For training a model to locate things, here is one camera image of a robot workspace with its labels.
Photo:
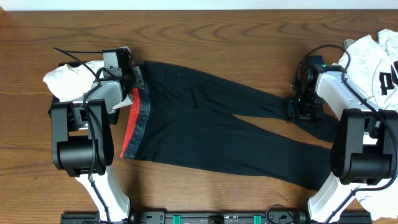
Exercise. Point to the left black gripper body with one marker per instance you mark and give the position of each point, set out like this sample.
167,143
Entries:
133,78

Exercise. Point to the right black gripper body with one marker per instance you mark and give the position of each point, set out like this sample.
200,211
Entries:
307,106

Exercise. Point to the black leggings with red waistband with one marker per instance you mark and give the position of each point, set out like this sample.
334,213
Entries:
189,118

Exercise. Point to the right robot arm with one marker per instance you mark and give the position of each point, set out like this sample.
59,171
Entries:
363,158

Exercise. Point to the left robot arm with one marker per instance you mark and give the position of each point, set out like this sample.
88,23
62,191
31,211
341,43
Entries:
82,146

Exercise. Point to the folded white shirt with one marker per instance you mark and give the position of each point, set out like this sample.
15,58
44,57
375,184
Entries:
69,83

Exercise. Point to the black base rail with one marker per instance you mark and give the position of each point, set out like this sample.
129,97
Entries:
274,216

